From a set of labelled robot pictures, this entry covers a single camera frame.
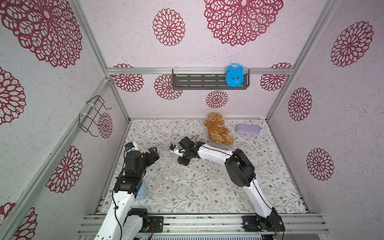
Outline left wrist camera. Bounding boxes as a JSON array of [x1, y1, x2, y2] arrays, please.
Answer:
[[125, 142, 139, 152]]

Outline brown teddy bear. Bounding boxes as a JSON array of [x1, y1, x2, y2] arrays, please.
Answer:
[[204, 113, 235, 146]]

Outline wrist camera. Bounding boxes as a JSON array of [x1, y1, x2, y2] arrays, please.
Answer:
[[170, 144, 185, 157], [125, 142, 139, 152]]

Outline purple rectangular case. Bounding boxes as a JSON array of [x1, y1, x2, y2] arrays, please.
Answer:
[[236, 124, 261, 135]]

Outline blue alarm clock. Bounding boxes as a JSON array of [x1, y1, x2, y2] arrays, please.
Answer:
[[225, 64, 244, 87]]

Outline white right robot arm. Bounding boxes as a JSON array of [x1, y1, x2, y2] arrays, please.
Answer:
[[170, 137, 286, 233]]

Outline light blue cup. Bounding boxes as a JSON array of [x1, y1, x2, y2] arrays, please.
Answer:
[[136, 182, 148, 201]]

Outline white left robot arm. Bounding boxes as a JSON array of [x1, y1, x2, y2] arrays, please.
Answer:
[[95, 143, 160, 240]]

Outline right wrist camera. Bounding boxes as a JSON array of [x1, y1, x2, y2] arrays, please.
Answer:
[[170, 144, 185, 157]]

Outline grey wall shelf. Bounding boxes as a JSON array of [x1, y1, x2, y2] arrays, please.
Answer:
[[172, 69, 250, 90]]

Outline black wire wall basket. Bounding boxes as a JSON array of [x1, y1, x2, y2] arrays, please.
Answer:
[[79, 95, 113, 139]]

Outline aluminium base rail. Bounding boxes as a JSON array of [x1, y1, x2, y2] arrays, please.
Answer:
[[76, 212, 331, 236]]

